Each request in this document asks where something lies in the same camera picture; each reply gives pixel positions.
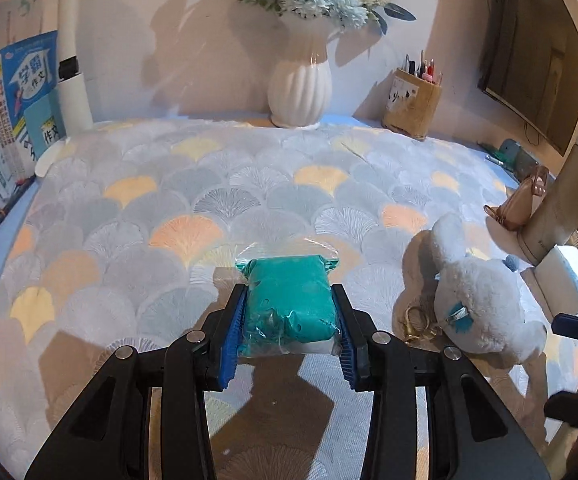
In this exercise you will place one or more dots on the white desk lamp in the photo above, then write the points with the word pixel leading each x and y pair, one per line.
pixel 74 100

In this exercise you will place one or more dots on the white ribbed vase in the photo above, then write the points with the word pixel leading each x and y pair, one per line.
pixel 299 85

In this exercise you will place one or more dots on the row of upright books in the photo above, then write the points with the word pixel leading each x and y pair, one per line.
pixel 24 75

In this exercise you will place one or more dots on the green clay packet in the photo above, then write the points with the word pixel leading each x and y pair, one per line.
pixel 289 305

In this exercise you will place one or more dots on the white tissue pack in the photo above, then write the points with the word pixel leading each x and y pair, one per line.
pixel 564 275

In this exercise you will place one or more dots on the white plush toy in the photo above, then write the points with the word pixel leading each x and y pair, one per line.
pixel 479 300

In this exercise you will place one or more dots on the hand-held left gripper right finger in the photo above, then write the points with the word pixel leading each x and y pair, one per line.
pixel 350 347

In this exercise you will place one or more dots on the dark blue pen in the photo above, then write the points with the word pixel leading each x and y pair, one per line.
pixel 4 215

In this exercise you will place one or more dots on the beige thermos bottle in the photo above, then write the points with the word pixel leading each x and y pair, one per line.
pixel 559 210

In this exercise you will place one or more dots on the fan patterned table mat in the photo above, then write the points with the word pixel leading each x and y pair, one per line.
pixel 169 185

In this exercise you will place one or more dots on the small green toy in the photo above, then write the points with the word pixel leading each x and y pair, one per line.
pixel 509 150

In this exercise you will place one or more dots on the bunch of pens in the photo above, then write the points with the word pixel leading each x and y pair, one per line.
pixel 426 71

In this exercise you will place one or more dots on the black curved television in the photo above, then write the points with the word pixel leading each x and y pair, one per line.
pixel 534 60

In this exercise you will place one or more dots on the wooden pen holder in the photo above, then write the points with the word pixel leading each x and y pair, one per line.
pixel 411 105

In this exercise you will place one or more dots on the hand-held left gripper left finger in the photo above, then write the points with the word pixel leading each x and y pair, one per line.
pixel 234 342

